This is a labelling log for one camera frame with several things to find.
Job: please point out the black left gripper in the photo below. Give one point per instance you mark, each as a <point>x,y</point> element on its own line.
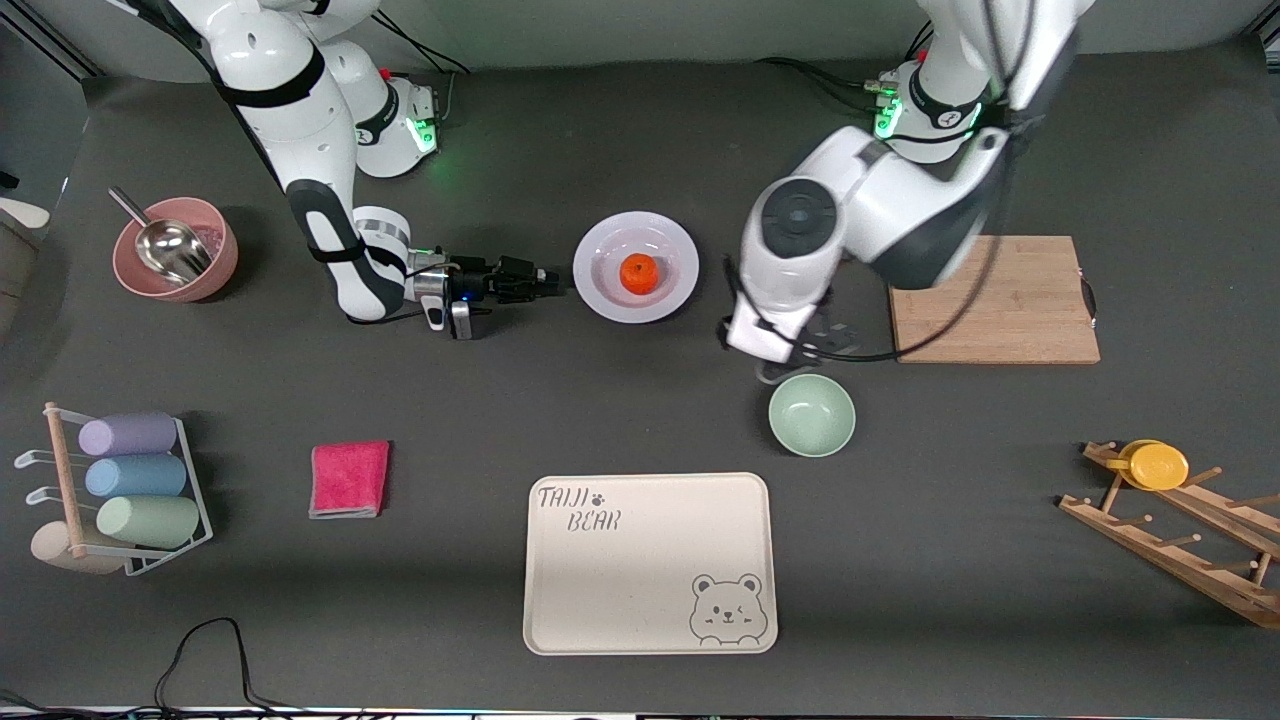
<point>832,335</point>

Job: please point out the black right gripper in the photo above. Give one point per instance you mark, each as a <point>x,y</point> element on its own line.
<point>478,278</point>

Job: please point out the white round plate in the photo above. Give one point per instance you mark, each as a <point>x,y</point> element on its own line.
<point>600,290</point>

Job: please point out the orange fruit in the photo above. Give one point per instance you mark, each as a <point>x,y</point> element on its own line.
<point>640,274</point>

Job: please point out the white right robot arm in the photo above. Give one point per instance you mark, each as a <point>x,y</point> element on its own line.
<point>290,100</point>

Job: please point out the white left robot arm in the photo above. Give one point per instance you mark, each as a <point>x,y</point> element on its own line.
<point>850,200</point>

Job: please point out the mint green bowl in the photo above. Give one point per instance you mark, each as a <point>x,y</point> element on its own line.
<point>811,415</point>

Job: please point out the cream bear print tray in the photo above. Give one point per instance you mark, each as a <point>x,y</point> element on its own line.
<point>640,580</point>

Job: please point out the wooden cutting board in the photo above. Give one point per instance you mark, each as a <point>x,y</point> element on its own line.
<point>1040,300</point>

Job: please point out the pink folded cloth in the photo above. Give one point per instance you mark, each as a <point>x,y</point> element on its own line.
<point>350,480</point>

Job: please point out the pink bowl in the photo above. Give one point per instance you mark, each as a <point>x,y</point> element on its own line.
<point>220,270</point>

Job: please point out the metal scoop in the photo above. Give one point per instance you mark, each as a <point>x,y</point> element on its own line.
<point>170,250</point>

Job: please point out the yellow cup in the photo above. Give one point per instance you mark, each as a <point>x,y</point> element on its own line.
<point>1158,466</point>

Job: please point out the purple cup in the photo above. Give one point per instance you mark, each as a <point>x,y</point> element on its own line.
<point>130,434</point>

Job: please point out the wooden peg drying rack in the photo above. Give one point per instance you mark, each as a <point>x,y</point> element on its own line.
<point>1180,560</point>

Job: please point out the blue cup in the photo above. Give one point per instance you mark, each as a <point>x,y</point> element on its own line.
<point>135,477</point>

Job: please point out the green cup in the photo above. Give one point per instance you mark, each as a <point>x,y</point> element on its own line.
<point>150,521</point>

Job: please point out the beige rounded object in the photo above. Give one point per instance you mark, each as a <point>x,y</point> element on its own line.
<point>25,213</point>

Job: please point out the beige cup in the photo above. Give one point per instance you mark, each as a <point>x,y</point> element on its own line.
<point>55,555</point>

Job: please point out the dark metal frame strut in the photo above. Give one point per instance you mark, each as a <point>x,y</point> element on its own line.
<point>1270,38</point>
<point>60,48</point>

